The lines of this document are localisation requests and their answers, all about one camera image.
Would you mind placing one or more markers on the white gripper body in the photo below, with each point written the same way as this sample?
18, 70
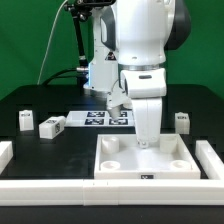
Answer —
146, 89

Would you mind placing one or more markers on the white square tabletop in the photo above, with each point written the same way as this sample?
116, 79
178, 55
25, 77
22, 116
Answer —
118, 156

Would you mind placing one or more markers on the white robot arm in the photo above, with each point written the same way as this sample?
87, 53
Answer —
130, 41

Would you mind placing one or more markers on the white U-shaped fence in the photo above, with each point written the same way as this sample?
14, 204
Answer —
111, 192

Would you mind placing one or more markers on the white marker base plate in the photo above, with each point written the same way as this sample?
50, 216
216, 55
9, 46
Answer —
98, 119

